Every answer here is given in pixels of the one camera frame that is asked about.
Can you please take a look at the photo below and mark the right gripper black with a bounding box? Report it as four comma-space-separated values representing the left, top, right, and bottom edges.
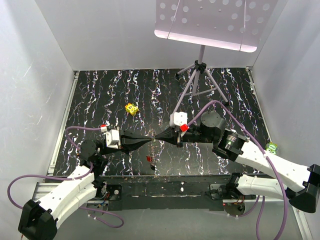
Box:
154, 125, 216, 148

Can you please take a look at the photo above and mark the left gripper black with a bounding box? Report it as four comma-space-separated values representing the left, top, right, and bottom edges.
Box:
101, 127, 152, 156

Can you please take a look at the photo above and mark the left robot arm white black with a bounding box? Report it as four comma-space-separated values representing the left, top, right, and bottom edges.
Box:
18, 127, 152, 240

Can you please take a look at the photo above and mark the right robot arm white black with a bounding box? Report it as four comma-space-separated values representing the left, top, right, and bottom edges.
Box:
155, 111, 320, 213

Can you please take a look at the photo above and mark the red key tag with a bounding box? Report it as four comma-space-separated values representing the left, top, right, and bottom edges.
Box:
146, 156, 153, 163

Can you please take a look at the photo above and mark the yellow owl number block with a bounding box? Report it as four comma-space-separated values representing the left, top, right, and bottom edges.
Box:
125, 103, 139, 116

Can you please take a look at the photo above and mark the green owl number block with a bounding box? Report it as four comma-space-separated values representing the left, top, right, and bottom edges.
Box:
265, 142, 279, 155

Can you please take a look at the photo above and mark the lilac music stand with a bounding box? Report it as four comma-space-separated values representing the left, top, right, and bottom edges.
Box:
153, 0, 279, 118

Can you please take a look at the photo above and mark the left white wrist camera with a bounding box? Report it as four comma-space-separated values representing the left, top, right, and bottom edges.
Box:
105, 129, 121, 149

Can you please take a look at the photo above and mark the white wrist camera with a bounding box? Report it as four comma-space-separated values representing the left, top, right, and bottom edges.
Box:
169, 112, 189, 133
105, 129, 121, 149

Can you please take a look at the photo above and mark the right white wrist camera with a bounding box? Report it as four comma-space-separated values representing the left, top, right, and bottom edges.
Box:
169, 112, 189, 133

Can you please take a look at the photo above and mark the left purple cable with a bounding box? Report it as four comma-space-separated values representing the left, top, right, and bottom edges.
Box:
7, 124, 125, 229

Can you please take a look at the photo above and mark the purple cable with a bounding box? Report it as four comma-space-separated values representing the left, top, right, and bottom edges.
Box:
186, 100, 289, 240
7, 124, 125, 229

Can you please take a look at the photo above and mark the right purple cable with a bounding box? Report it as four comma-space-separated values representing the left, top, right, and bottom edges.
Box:
186, 100, 289, 240

